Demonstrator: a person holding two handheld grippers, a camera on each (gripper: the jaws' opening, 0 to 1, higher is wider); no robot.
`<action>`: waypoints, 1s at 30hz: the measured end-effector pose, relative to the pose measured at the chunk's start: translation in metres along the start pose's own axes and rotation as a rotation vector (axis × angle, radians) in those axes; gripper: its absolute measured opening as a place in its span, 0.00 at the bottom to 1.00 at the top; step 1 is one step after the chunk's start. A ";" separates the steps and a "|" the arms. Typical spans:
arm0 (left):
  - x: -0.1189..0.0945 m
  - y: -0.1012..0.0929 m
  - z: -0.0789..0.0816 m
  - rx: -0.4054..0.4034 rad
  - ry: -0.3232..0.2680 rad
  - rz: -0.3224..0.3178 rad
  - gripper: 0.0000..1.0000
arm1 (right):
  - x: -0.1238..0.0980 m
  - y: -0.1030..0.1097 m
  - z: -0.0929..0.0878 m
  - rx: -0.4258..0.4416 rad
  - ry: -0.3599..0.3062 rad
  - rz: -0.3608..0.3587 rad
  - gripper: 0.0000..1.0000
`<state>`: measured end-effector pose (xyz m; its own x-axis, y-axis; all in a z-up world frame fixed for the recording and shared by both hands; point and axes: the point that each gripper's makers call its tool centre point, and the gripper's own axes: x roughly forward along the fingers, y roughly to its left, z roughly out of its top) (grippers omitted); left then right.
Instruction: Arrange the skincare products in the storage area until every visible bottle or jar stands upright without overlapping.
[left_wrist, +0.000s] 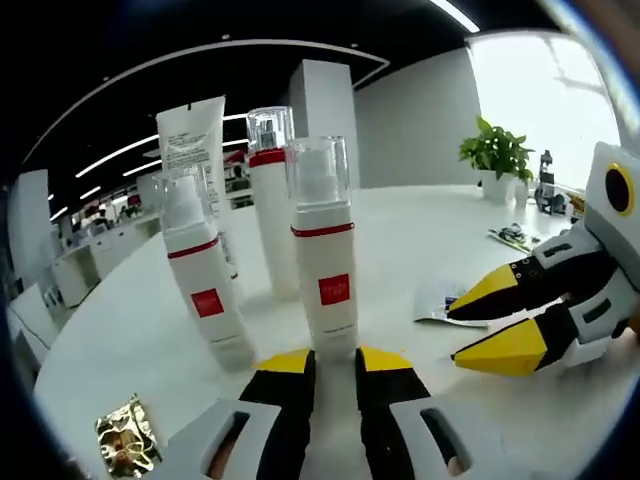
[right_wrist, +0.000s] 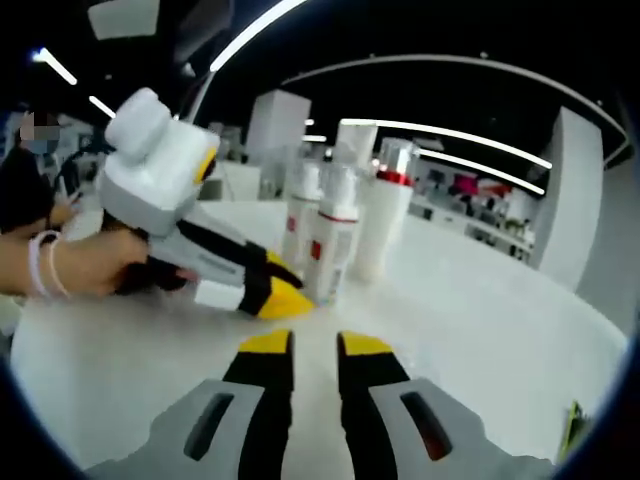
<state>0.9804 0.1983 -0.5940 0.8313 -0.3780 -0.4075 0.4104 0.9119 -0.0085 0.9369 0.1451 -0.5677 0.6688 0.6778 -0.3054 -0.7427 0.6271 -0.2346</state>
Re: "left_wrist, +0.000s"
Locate straight ceiling light strip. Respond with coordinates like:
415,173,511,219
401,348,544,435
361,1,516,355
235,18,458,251
122,159,164,178
74,133,162,179

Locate gold foil skincare sachet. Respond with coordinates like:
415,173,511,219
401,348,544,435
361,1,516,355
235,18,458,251
94,393,165,477

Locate white blue skincare sachet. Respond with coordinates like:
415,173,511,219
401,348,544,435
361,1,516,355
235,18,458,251
413,281,495,330

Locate white skincare tube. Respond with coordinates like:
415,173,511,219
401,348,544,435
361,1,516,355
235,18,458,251
155,96,240,281

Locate green black skincare pouch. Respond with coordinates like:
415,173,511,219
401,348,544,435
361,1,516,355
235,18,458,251
486,224,545,254

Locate white foam pump skincare bottle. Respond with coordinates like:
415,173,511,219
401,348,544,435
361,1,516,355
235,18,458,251
151,167,257,374
283,134,358,360

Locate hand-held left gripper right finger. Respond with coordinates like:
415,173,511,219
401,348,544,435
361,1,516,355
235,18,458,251
355,345,496,480

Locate green potted plant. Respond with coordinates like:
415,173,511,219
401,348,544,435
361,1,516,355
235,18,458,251
458,116,536,185

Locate white plant pot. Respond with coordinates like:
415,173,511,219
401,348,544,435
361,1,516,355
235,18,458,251
480,169,517,204

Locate black microscope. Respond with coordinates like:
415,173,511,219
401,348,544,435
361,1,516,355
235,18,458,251
533,148,572,217

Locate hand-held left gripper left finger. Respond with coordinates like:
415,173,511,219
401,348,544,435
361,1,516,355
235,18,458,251
167,348,317,480

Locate white skincare bottle red collar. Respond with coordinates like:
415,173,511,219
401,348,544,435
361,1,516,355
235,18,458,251
245,105,302,302

